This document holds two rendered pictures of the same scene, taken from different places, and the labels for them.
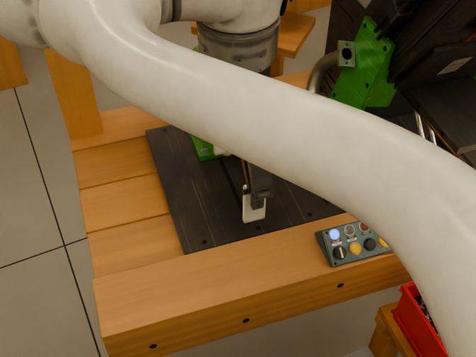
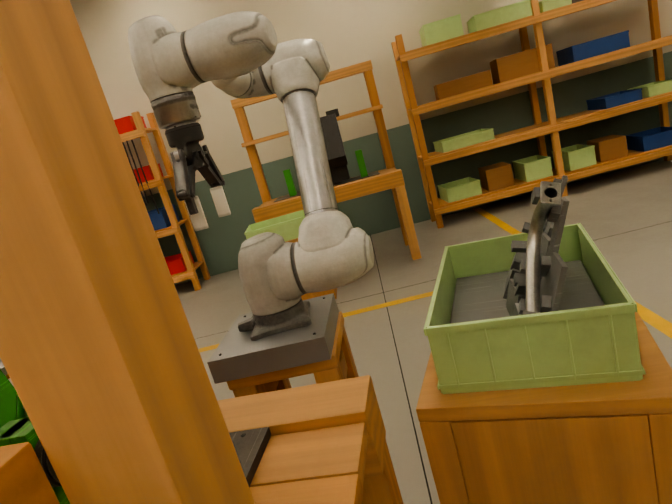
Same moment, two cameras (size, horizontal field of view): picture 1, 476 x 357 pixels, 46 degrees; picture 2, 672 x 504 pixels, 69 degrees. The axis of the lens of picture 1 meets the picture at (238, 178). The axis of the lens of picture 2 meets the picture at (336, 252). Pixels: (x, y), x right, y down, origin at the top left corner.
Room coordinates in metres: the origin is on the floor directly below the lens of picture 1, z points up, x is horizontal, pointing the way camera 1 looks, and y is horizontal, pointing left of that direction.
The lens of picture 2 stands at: (1.34, 0.75, 1.42)
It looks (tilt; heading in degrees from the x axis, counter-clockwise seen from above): 14 degrees down; 210
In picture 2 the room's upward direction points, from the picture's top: 16 degrees counter-clockwise
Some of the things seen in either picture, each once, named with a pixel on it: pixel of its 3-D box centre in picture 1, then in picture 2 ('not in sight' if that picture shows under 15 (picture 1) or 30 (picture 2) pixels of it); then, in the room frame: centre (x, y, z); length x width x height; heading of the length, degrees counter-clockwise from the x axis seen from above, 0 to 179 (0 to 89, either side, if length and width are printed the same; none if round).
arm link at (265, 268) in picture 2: not in sight; (269, 270); (0.24, -0.13, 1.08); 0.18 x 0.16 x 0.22; 109
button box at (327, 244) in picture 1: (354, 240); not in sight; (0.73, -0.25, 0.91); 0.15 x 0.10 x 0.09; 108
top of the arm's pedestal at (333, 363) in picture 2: not in sight; (290, 347); (0.24, -0.14, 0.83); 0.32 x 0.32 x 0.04; 22
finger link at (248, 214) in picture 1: (254, 202); (220, 201); (0.47, -0.02, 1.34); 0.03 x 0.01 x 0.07; 108
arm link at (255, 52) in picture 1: (238, 36); (177, 112); (0.54, 0.00, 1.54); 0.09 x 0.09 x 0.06
